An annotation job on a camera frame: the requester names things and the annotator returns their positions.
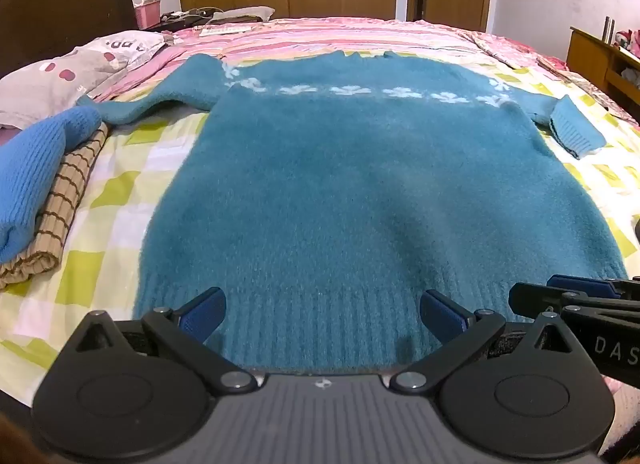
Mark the white paper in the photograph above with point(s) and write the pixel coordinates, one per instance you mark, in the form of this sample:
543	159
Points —
222	30

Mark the white cloth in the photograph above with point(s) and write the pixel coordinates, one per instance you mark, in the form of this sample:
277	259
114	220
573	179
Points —
245	14

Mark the pink box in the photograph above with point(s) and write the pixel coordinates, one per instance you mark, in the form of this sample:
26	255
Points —
148	14

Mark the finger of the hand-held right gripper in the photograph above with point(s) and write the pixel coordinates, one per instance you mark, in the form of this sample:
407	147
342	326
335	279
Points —
582	285
537	300

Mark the blue knit sweater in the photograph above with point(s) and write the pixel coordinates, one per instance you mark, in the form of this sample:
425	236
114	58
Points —
30	179

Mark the dark nightstand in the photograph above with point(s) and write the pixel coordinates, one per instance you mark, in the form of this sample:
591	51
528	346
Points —
175	23

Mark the grey pillow with pink dots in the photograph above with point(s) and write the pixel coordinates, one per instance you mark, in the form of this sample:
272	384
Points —
75	69

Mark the pink striped bedsheet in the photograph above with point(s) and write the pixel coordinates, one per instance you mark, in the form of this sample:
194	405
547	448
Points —
310	37

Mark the metal thermos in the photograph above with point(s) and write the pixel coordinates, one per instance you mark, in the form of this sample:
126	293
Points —
608	30

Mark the beige patterned cloth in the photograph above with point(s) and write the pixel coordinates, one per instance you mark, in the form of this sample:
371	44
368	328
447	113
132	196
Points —
565	73

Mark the brown plaid folded cloth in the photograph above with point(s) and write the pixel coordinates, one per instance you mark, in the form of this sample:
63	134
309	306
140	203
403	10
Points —
55	214

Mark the teal sweater with white flowers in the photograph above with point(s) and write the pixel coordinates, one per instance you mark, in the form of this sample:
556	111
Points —
320	194

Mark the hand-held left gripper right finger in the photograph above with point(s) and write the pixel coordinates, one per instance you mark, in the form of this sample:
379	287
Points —
442	315

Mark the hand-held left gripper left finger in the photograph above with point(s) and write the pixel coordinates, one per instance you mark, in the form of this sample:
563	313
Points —
205	314

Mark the pink floral quilt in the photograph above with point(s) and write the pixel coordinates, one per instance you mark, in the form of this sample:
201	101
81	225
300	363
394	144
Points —
515	49

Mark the wooden cabinet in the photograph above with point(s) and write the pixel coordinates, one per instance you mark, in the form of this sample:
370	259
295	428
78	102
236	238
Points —
590	62

